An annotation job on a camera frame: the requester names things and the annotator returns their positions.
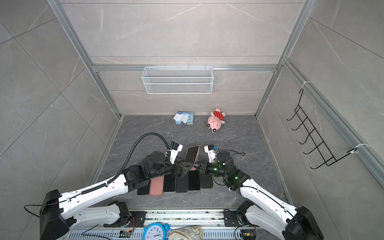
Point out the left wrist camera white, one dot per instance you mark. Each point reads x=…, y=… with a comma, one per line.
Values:
x=174, y=149

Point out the white wire wall basket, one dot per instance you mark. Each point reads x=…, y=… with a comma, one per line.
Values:
x=178, y=80

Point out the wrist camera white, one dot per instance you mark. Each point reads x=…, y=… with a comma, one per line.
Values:
x=174, y=149
x=211, y=151

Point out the black wire hook rack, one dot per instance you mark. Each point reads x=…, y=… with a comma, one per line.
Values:
x=314, y=136

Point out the woven basket object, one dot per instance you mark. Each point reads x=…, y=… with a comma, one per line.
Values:
x=187, y=233

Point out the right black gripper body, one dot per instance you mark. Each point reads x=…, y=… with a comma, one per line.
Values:
x=205, y=168

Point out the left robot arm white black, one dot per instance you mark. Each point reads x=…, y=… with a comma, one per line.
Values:
x=61, y=212

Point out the black phone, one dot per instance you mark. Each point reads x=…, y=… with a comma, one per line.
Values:
x=169, y=183
x=194, y=181

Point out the blue alarm clock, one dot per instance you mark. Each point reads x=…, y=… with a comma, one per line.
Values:
x=157, y=231

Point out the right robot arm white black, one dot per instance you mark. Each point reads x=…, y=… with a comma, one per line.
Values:
x=262, y=208

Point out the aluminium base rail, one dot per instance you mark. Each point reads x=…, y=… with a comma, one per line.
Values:
x=217, y=224

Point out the blue tissue packet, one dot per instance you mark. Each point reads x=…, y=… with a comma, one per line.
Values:
x=184, y=118

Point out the black phone case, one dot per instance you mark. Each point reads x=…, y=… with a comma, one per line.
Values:
x=182, y=184

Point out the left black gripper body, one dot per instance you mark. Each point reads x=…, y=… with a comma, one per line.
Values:
x=176, y=171

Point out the small phone pink case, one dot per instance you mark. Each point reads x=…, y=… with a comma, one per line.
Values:
x=192, y=154

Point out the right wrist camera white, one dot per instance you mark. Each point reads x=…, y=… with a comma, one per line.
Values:
x=211, y=151

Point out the pink pig plush toy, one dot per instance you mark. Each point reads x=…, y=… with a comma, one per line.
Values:
x=215, y=120

